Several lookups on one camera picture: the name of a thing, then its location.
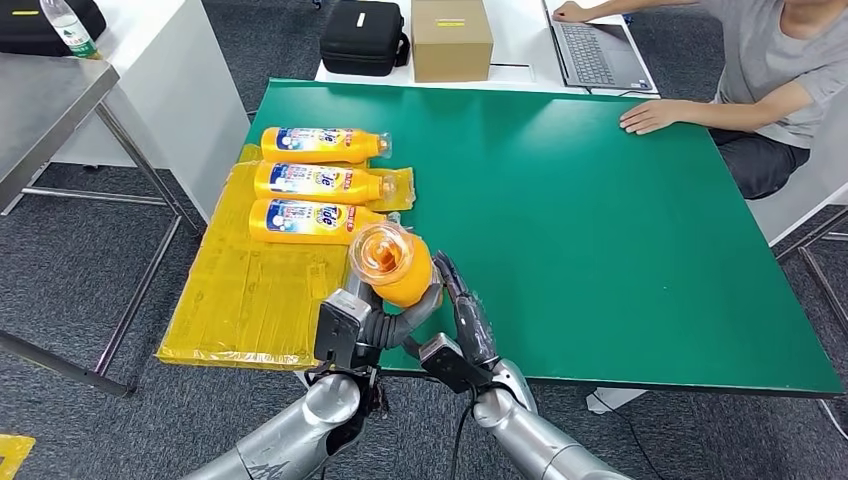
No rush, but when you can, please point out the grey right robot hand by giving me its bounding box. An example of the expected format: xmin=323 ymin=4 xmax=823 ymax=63
xmin=400 ymin=250 xmax=499 ymax=371

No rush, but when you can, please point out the person's right hand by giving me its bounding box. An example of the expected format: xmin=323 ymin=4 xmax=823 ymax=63
xmin=551 ymin=1 xmax=594 ymax=24

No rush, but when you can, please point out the person's left hand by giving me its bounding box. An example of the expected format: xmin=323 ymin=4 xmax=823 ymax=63
xmin=618 ymin=99 xmax=682 ymax=136

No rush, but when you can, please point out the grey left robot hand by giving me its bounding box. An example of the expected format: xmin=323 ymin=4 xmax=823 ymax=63
xmin=344 ymin=268 xmax=445 ymax=352

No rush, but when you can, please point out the orange detergent bottle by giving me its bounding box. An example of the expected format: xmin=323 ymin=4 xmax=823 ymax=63
xmin=348 ymin=221 xmax=439 ymax=310
xmin=260 ymin=127 xmax=393 ymax=165
xmin=253 ymin=161 xmax=397 ymax=205
xmin=248 ymin=197 xmax=402 ymax=246

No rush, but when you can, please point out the clear plastic water bottle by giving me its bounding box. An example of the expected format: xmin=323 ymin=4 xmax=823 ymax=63
xmin=39 ymin=0 xmax=103 ymax=61

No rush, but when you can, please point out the grey laptop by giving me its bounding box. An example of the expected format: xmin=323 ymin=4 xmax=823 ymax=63
xmin=541 ymin=0 xmax=658 ymax=92

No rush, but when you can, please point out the brown cardboard box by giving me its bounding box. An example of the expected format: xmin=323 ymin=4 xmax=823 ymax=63
xmin=411 ymin=0 xmax=495 ymax=84

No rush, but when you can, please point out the person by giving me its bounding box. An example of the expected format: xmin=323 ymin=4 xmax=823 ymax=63
xmin=551 ymin=0 xmax=848 ymax=200

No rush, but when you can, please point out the yellow taped cardboard sheet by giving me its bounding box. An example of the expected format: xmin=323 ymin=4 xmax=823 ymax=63
xmin=155 ymin=142 xmax=417 ymax=372

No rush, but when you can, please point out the white table foot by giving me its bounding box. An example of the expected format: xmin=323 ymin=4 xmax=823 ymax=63
xmin=586 ymin=388 xmax=649 ymax=415

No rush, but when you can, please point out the white desk with metal legs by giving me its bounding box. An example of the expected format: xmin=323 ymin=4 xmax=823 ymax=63
xmin=745 ymin=86 xmax=848 ymax=336

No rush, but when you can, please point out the white table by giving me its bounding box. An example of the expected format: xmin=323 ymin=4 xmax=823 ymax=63
xmin=51 ymin=0 xmax=251 ymax=223

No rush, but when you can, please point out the steel table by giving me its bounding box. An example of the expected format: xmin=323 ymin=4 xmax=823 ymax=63
xmin=0 ymin=51 xmax=203 ymax=399

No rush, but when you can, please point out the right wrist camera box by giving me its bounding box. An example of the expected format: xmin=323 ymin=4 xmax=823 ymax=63
xmin=418 ymin=332 xmax=495 ymax=397

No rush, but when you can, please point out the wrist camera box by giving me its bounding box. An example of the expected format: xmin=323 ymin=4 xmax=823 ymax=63
xmin=418 ymin=332 xmax=495 ymax=397
xmin=313 ymin=288 xmax=374 ymax=367

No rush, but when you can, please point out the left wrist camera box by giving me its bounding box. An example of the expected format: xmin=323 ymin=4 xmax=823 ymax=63
xmin=313 ymin=288 xmax=374 ymax=367

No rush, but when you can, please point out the black floor cable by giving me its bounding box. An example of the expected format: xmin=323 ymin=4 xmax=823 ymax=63
xmin=606 ymin=394 xmax=657 ymax=480

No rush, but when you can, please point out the black zip case with strap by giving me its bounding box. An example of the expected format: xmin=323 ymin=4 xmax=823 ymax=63
xmin=319 ymin=0 xmax=411 ymax=77

